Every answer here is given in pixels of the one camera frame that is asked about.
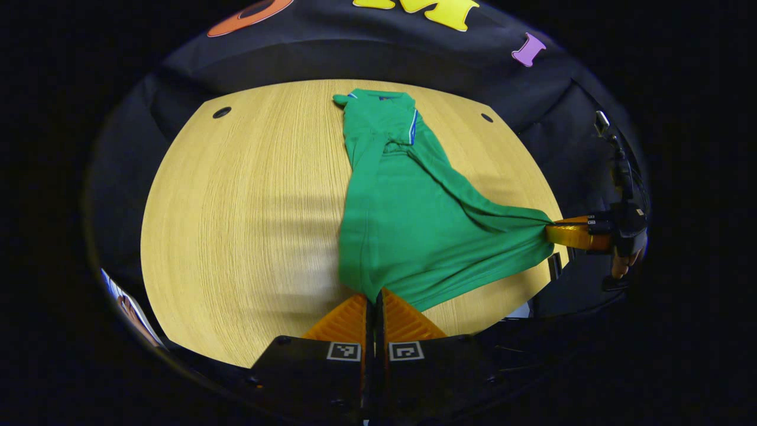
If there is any white desk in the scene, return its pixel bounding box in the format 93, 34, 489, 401
99, 268, 168, 351

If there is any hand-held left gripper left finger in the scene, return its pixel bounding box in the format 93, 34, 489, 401
248, 293, 375, 424

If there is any green T-shirt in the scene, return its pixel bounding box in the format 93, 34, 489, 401
333, 89, 557, 312

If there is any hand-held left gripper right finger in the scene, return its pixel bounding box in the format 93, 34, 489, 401
374, 288, 504, 424

